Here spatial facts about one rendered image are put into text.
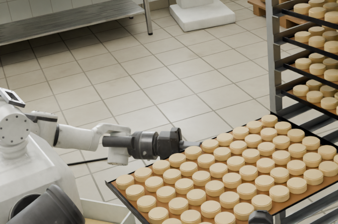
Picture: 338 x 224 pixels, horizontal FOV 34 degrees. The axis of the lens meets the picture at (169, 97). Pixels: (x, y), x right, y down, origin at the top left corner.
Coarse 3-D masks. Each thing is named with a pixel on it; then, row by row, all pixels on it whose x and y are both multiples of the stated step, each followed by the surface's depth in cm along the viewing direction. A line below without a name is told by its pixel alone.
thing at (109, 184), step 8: (272, 112) 178; (256, 120) 177; (280, 120) 175; (288, 120) 172; (296, 128) 170; (216, 136) 170; (328, 144) 159; (336, 152) 155; (112, 184) 154; (128, 208) 143; (136, 216) 139
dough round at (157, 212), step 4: (156, 208) 138; (160, 208) 138; (164, 208) 138; (152, 212) 137; (156, 212) 137; (160, 212) 137; (164, 212) 137; (148, 216) 137; (152, 216) 136; (156, 216) 136; (160, 216) 135; (164, 216) 135; (168, 216) 137; (152, 220) 135; (156, 220) 135; (160, 220) 135
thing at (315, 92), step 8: (312, 80) 180; (296, 88) 176; (304, 88) 176; (312, 88) 177; (320, 88) 175; (328, 88) 174; (296, 96) 176; (304, 96) 175; (312, 96) 170; (320, 96) 170; (328, 96) 172; (336, 96) 168; (320, 104) 169; (328, 104) 165; (336, 104) 165; (336, 112) 162
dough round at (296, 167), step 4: (296, 160) 150; (288, 164) 149; (292, 164) 149; (296, 164) 149; (300, 164) 149; (304, 164) 148; (288, 168) 148; (292, 168) 147; (296, 168) 147; (300, 168) 147; (304, 168) 147; (292, 172) 147; (296, 172) 147; (300, 172) 147
